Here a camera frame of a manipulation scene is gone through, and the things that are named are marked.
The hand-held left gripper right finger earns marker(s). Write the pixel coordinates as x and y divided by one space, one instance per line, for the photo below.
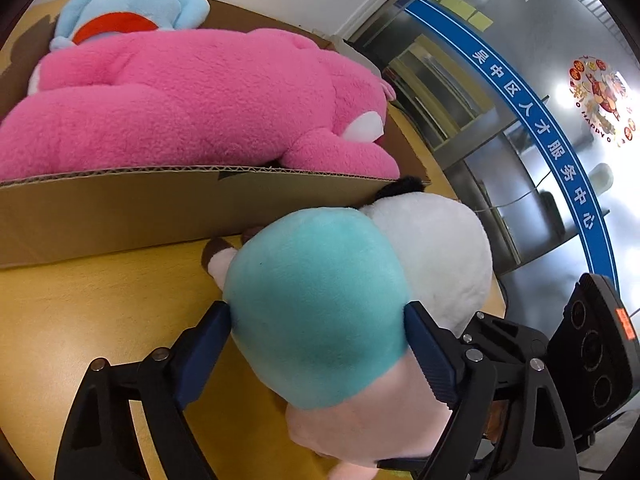
432 360

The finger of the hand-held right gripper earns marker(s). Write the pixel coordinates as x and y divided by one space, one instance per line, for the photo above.
510 337

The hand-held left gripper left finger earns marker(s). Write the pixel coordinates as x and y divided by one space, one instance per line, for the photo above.
210 342

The teal and pink plush toy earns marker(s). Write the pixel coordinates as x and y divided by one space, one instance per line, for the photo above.
315 305

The yellow wooden desktop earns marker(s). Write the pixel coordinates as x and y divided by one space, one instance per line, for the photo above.
100 305

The white plush toy black ear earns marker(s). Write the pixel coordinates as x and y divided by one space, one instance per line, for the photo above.
440 255

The cardboard box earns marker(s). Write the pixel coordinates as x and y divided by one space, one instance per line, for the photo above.
125 215

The white cylindrical object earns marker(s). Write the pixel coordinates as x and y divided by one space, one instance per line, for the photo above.
602 178

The blue banner strip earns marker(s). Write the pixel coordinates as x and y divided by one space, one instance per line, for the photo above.
545 130

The round colourful window sticker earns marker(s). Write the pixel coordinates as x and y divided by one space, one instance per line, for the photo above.
600 100

